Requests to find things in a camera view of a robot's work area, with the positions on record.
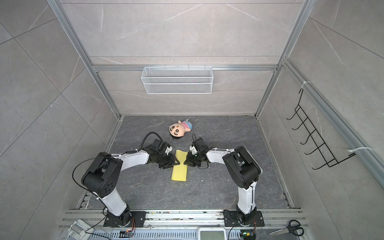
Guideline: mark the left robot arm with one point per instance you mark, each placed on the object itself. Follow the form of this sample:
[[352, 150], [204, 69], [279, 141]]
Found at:
[[102, 176]]

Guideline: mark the black handled scissors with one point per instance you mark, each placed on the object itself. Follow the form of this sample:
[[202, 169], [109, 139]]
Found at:
[[294, 227]]

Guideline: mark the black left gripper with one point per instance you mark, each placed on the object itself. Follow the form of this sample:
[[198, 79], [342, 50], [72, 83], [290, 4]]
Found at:
[[172, 161]]

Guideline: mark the yellow square paper sheet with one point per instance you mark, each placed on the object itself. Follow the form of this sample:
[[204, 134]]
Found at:
[[180, 171]]

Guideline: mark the small green circuit board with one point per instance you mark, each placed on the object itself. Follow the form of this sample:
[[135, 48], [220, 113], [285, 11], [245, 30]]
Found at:
[[248, 235]]

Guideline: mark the white device bottom left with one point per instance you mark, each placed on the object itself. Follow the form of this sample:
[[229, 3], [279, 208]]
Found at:
[[80, 230]]

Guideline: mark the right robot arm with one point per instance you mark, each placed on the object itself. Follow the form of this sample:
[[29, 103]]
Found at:
[[241, 165]]

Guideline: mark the black wire hook rack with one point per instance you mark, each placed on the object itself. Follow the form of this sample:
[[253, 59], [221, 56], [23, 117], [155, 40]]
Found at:
[[313, 134]]

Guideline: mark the white wire mesh basket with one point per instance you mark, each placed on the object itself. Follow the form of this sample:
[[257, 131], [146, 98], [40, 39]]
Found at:
[[178, 80]]

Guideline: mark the small red-wired circuit board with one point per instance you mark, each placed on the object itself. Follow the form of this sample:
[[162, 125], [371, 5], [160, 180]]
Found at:
[[127, 234]]

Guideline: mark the plush doll toy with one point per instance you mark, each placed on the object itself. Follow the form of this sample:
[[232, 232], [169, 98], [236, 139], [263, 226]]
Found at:
[[179, 129]]

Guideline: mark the white digital scale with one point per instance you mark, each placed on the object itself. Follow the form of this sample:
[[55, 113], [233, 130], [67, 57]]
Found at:
[[212, 233]]

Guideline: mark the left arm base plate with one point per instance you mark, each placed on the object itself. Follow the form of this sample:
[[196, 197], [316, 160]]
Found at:
[[126, 219]]

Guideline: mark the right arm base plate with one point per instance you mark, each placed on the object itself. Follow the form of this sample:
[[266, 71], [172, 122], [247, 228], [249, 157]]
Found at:
[[238, 218]]

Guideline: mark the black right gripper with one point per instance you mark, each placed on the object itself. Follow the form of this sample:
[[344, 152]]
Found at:
[[189, 161]]

